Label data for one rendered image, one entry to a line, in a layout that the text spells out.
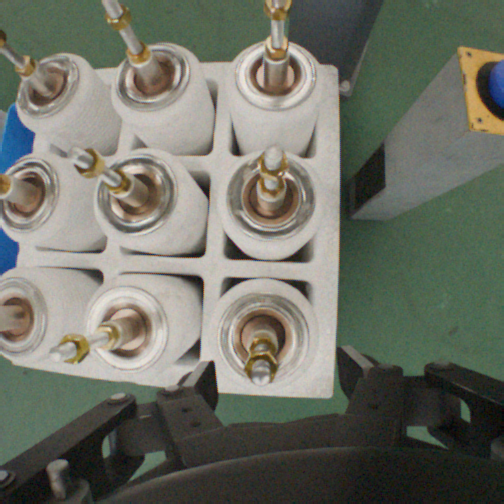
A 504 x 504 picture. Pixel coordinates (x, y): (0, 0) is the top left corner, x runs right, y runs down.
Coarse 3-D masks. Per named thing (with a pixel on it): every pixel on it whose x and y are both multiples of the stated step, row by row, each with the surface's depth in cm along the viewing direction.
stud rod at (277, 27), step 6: (276, 0) 17; (282, 0) 17; (276, 6) 17; (282, 6) 17; (276, 24) 19; (282, 24) 19; (276, 30) 19; (282, 30) 19; (276, 36) 20; (282, 36) 20; (276, 42) 20; (282, 42) 21
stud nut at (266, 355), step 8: (256, 352) 15; (264, 352) 15; (248, 360) 15; (256, 360) 15; (264, 360) 15; (272, 360) 15; (248, 368) 15; (272, 368) 15; (248, 376) 15; (272, 376) 15
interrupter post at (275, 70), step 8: (264, 56) 22; (288, 56) 22; (264, 64) 23; (272, 64) 22; (280, 64) 22; (288, 64) 23; (264, 72) 24; (272, 72) 23; (280, 72) 23; (272, 80) 24; (280, 80) 24
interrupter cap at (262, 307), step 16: (240, 304) 23; (256, 304) 23; (272, 304) 23; (288, 304) 23; (224, 320) 23; (240, 320) 23; (256, 320) 23; (272, 320) 23; (288, 320) 23; (304, 320) 23; (224, 336) 23; (240, 336) 23; (288, 336) 23; (304, 336) 23; (224, 352) 23; (240, 352) 23; (288, 352) 23; (304, 352) 22; (240, 368) 23; (288, 368) 23
